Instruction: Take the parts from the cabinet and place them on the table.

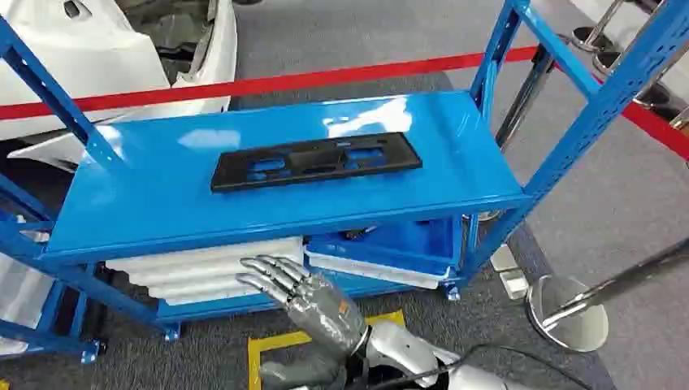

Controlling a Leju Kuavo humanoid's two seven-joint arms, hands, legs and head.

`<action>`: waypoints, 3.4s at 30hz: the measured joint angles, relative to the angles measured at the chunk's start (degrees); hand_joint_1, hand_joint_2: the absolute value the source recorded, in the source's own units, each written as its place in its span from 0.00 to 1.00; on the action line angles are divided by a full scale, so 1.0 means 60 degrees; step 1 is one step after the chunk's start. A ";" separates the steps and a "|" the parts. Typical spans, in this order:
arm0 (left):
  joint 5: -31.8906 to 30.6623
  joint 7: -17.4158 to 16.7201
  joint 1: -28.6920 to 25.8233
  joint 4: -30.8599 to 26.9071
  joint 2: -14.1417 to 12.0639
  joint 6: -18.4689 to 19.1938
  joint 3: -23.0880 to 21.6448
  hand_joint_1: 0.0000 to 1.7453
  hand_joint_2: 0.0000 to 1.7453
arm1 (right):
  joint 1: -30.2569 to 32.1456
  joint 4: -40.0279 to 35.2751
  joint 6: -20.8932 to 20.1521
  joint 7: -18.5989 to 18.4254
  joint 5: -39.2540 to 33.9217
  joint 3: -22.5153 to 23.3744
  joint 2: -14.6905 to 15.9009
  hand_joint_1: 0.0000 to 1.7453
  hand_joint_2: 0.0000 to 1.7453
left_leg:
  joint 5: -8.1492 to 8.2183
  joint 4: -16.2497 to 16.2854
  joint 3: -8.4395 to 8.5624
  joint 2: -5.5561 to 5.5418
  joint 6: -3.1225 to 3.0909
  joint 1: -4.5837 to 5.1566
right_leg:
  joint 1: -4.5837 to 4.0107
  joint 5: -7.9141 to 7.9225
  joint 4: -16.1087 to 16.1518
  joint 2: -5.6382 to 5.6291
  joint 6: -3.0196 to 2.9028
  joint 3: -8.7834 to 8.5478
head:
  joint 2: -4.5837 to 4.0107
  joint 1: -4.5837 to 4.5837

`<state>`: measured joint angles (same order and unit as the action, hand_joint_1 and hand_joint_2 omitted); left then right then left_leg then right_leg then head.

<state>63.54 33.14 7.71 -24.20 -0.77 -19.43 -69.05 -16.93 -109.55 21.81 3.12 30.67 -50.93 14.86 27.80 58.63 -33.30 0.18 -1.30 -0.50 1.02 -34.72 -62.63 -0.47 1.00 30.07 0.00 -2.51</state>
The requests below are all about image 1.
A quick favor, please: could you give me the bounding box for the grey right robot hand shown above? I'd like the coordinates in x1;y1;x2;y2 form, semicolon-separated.
236;254;372;390

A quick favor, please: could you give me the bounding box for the long black plastic panel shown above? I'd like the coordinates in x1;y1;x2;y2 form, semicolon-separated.
210;132;423;193

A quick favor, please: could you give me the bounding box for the yellow floor tape square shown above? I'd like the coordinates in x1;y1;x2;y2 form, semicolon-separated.
247;309;405;390

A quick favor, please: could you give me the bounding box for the white foam slab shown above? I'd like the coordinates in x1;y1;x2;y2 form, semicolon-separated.
304;250;449;291

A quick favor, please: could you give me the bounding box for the blue plastic tray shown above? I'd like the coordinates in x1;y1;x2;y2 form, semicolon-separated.
305;216;465;278

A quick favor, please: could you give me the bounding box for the pale floor block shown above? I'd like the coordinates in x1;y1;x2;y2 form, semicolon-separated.
500;268;532;301
489;245;521;274

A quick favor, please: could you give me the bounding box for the blue metal shelf rack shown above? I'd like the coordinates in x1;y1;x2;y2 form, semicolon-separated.
0;0;689;343
0;171;107;365

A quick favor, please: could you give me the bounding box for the red barrier belt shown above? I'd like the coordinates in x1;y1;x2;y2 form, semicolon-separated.
0;45;540;121
554;62;689;163

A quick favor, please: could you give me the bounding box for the chrome stanchion with round base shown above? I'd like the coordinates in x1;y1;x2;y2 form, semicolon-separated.
631;64;689;110
591;0;665;77
570;0;626;54
524;236;689;353
476;42;558;223

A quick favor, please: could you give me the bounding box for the white car body panel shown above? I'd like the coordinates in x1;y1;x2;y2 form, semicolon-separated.
0;0;239;175

